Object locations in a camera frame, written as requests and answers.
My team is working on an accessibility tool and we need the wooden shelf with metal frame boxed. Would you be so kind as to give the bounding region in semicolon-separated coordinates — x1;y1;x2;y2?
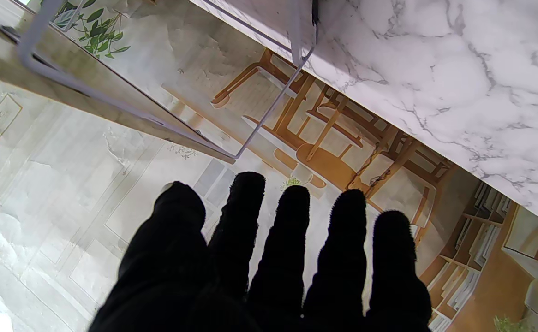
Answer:
0;0;319;165

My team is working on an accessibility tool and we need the printed room scene backdrop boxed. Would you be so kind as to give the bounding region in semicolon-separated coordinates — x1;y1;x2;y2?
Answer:
0;0;538;332

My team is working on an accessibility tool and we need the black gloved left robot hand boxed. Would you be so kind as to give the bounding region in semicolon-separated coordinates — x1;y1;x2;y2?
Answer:
88;172;433;332

